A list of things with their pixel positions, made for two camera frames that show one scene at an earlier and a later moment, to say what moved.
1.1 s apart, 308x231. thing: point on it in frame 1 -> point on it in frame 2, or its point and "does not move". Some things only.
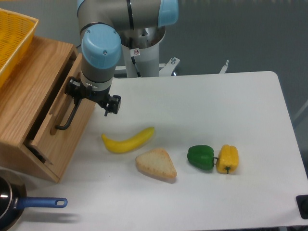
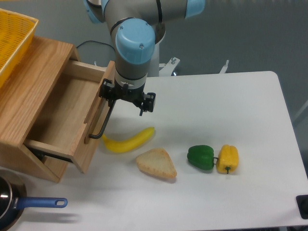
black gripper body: (100, 96) -> (135, 95)
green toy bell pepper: (201, 156) does not move
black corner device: (302, 203) does not move
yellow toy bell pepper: (228, 159) does not move
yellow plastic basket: (16, 32) does not move
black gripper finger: (114, 104) -> (148, 103)
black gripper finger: (73, 88) -> (107, 91)
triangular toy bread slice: (157, 161) does not move
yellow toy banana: (127, 145) does not move
